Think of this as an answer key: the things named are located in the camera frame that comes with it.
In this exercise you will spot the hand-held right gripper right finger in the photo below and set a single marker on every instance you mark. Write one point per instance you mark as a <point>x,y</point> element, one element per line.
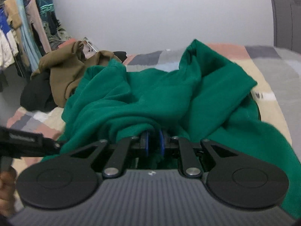
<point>161,143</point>

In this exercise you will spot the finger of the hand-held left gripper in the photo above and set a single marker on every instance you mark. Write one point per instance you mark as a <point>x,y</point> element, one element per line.
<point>53,146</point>

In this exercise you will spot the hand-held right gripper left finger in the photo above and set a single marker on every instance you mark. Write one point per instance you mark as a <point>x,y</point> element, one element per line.
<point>147,146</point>

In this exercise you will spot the green sweatshirt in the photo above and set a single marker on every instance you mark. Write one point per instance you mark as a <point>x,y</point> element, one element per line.
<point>164,94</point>

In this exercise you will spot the white clothes hanger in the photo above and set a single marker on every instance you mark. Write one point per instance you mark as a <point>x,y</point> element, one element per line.
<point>90,44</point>

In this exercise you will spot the row of hanging clothes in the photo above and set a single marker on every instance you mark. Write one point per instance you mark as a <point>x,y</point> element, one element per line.
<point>21,28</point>

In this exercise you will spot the green clothes hanger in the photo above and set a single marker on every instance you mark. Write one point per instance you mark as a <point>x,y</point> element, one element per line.
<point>45,6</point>

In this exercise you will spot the person's left hand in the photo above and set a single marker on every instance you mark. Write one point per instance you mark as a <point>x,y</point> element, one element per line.
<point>7,188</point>

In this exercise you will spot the black garment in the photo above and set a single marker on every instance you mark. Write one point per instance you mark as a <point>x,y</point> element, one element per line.
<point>35,94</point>

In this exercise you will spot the brown garment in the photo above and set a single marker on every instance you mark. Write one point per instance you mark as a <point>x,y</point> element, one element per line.
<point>63,75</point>

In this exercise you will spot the white fabric label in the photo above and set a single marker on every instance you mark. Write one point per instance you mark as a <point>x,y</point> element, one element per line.
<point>265,95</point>

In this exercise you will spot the patchwork bed cover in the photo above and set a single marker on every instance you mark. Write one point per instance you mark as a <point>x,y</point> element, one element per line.
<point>270,75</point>

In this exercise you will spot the grey door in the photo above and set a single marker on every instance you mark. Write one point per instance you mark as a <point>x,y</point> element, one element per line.
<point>287,16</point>

